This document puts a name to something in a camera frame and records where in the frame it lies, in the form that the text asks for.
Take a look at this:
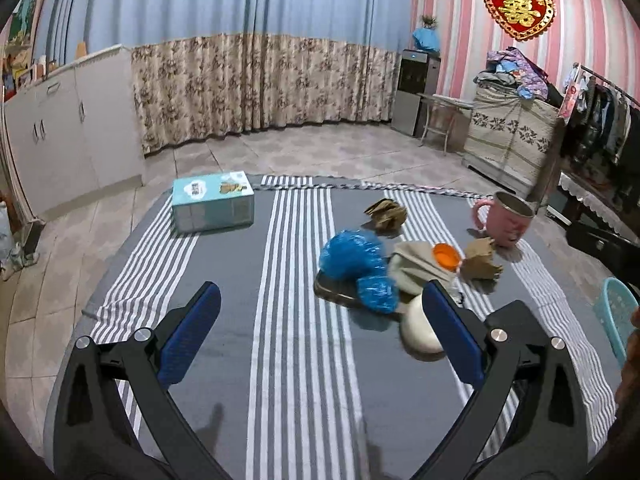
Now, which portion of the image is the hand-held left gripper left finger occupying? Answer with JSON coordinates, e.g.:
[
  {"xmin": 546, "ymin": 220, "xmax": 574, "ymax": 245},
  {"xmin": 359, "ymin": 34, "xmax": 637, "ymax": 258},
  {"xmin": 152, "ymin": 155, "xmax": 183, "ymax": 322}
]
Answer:
[{"xmin": 52, "ymin": 281, "xmax": 231, "ymax": 480}]

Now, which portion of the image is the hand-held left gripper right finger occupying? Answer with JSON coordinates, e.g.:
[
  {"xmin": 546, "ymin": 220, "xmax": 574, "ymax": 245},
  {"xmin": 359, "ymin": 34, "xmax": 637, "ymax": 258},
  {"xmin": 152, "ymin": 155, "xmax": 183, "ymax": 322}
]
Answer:
[{"xmin": 421, "ymin": 280, "xmax": 591, "ymax": 480}]

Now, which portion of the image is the cream plastic bowl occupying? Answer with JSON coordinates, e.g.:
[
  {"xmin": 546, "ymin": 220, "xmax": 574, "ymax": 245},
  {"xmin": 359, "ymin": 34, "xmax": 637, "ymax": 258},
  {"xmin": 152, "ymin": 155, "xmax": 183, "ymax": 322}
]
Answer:
[{"xmin": 400, "ymin": 292, "xmax": 446, "ymax": 356}]

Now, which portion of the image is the beige paper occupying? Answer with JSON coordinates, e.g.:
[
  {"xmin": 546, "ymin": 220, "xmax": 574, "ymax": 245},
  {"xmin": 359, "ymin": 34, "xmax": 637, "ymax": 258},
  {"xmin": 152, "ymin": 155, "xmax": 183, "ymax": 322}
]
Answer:
[{"xmin": 387, "ymin": 241, "xmax": 453, "ymax": 296}]

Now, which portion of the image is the brown paper ball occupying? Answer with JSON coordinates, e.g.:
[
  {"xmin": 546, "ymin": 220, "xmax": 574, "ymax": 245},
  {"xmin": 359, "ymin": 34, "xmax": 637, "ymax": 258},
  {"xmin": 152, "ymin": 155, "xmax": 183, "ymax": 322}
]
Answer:
[
  {"xmin": 363, "ymin": 198, "xmax": 407, "ymax": 235},
  {"xmin": 460, "ymin": 237, "xmax": 503, "ymax": 281}
]

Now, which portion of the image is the orange lid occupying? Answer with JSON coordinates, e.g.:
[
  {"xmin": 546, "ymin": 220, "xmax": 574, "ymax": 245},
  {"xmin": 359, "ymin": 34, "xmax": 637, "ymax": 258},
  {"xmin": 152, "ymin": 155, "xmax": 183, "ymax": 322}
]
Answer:
[{"xmin": 432, "ymin": 243, "xmax": 460, "ymax": 267}]

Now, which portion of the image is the teal plastic basket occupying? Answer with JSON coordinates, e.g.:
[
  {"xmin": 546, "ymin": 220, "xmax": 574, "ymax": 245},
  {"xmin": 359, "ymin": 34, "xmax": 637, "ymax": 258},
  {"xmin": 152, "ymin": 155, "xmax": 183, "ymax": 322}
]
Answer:
[{"xmin": 593, "ymin": 277, "xmax": 640, "ymax": 367}]

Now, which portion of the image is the person's right hand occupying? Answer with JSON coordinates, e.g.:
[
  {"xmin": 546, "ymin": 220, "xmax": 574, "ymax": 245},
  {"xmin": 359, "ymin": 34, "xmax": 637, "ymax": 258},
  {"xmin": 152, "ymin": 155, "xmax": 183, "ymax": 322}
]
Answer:
[{"xmin": 616, "ymin": 305, "xmax": 640, "ymax": 403}]

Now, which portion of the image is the grey striped tablecloth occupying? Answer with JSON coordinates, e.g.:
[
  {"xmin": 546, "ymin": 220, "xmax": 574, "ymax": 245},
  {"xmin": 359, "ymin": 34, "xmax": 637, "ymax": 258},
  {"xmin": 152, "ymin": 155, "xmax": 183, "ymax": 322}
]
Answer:
[{"xmin": 42, "ymin": 175, "xmax": 621, "ymax": 480}]

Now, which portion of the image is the pink cup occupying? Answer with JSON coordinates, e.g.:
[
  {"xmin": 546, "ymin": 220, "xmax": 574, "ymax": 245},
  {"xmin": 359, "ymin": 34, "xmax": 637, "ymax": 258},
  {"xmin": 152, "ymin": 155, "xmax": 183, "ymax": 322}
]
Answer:
[{"xmin": 472, "ymin": 191, "xmax": 537, "ymax": 248}]

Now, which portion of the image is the light blue tissue box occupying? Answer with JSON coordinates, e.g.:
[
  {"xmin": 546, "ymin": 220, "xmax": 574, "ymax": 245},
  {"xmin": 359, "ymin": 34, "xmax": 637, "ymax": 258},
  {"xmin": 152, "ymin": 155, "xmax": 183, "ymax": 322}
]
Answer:
[{"xmin": 171, "ymin": 170, "xmax": 255, "ymax": 233}]

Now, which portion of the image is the dark storage box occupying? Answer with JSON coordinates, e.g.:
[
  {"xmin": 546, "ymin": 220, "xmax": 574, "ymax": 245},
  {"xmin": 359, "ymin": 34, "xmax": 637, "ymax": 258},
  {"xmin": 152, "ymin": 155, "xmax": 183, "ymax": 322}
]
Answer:
[{"xmin": 565, "ymin": 210, "xmax": 640, "ymax": 271}]

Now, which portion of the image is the metal clothes rack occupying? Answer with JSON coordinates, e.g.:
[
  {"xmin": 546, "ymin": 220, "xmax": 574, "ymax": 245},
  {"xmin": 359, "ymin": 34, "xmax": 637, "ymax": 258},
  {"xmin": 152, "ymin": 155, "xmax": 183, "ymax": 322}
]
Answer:
[{"xmin": 532, "ymin": 62, "xmax": 640, "ymax": 208}]

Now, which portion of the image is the white lace cloth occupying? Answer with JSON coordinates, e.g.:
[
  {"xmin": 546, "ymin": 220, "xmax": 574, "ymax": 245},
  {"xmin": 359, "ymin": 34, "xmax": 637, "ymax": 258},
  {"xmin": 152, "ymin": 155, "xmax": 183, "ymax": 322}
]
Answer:
[{"xmin": 557, "ymin": 172, "xmax": 640, "ymax": 217}]

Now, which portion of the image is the white plastic bag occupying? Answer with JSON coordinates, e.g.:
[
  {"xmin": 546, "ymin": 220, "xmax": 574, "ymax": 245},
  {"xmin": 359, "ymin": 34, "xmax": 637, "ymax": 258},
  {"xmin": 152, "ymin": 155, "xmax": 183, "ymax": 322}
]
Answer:
[{"xmin": 0, "ymin": 200, "xmax": 26, "ymax": 281}]

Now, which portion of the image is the patterned cloth covered cabinet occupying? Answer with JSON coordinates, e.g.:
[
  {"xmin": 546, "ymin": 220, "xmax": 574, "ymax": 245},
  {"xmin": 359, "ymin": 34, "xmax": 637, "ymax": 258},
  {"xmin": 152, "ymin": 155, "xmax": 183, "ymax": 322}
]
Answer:
[{"xmin": 462, "ymin": 85, "xmax": 558, "ymax": 196}]

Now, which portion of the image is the small metal table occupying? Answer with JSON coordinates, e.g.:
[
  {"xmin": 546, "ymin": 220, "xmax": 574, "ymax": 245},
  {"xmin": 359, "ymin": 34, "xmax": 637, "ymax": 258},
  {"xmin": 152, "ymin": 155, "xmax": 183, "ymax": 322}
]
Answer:
[{"xmin": 417, "ymin": 92, "xmax": 473, "ymax": 153}]

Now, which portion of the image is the white cabinet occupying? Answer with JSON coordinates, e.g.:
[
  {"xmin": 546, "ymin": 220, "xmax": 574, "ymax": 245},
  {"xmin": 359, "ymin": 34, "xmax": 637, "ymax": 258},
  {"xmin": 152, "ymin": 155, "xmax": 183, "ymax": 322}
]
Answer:
[{"xmin": 2, "ymin": 44, "xmax": 146, "ymax": 221}]

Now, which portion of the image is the grey water dispenser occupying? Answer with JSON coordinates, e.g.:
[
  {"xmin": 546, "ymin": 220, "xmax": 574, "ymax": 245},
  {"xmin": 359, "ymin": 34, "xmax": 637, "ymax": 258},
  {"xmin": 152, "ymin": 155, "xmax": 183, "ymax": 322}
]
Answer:
[{"xmin": 391, "ymin": 49, "xmax": 442, "ymax": 136}]

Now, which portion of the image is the pink hanging bag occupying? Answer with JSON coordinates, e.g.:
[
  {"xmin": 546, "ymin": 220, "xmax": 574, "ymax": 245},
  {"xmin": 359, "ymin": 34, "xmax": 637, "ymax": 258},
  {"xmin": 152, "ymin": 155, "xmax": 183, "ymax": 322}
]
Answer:
[{"xmin": 557, "ymin": 82, "xmax": 576, "ymax": 121}]

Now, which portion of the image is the row of hanging clothes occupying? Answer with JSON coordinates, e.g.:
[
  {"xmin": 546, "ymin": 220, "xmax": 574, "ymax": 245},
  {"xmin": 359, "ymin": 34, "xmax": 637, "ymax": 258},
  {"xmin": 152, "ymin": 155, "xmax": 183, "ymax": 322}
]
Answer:
[{"xmin": 560, "ymin": 77, "xmax": 640, "ymax": 171}]

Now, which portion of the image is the pile of clothes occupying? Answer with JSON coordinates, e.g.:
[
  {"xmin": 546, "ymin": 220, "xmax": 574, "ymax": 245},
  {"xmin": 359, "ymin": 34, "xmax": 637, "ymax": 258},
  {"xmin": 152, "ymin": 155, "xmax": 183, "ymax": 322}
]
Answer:
[{"xmin": 475, "ymin": 47, "xmax": 551, "ymax": 101}]

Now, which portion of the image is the blue floral curtain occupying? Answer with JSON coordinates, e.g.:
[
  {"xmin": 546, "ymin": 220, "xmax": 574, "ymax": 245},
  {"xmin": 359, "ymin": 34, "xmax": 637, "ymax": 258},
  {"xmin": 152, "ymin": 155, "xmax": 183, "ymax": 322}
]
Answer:
[{"xmin": 30, "ymin": 0, "xmax": 416, "ymax": 156}]

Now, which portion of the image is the blue cloth cover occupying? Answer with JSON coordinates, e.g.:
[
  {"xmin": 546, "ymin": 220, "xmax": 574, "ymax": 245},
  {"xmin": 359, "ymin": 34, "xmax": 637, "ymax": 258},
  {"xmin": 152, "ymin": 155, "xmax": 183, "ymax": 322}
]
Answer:
[{"xmin": 412, "ymin": 26, "xmax": 442, "ymax": 53}]

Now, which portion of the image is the red heart wall decoration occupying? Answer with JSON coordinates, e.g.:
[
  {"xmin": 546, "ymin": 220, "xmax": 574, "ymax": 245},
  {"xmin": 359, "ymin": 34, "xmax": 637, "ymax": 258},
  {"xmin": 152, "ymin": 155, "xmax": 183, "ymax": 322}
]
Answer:
[{"xmin": 482, "ymin": 0, "xmax": 556, "ymax": 42}]

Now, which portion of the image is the green wall poster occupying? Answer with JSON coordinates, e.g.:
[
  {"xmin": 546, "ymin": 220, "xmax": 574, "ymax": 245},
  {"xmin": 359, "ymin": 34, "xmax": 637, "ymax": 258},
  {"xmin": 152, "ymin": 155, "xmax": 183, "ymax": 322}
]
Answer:
[{"xmin": 7, "ymin": 0, "xmax": 40, "ymax": 47}]

